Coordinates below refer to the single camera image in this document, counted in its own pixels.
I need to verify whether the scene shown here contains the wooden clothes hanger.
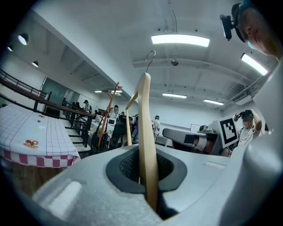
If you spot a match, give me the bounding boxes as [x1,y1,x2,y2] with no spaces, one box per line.
[125,50,160,214]

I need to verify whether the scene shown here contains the white grid tablecloth pink border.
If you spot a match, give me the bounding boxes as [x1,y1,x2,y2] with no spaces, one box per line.
[0,103,81,170]

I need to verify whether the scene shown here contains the staircase steps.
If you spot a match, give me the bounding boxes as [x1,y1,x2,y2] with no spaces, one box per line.
[64,119,91,154]

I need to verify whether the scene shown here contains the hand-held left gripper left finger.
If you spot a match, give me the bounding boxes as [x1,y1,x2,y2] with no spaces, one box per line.
[33,144,164,226]

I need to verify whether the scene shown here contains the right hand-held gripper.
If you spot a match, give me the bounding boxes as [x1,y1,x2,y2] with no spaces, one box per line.
[162,117,241,156]

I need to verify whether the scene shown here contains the black head-mounted camera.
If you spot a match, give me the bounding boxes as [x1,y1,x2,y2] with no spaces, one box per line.
[219,3,246,43]

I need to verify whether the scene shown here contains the hanging ceiling cable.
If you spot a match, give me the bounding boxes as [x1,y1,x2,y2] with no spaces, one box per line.
[163,8,179,35]

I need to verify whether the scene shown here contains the wooden table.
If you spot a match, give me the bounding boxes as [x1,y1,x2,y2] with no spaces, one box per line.
[10,162,64,198]

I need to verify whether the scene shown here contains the brown wooden coat rack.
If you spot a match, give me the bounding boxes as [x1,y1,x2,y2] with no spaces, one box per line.
[96,82,122,149]

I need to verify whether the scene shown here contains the black bags at rack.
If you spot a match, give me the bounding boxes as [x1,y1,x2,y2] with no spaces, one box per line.
[89,130,111,156]

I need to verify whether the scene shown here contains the large rectangular ceiling light panel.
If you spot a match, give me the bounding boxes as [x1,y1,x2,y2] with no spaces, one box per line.
[151,34,210,48]

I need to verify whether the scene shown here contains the black railing with wooden handrail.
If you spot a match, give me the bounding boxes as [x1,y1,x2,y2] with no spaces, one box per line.
[0,69,96,148]

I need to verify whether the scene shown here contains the ceiling air vent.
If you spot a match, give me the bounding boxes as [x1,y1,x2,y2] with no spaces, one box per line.
[231,90,249,103]

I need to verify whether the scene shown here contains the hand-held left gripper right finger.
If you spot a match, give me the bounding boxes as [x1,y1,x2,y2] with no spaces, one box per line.
[155,144,231,221]

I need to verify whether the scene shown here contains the person's head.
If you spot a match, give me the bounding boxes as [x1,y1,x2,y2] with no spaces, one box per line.
[237,4,283,60]

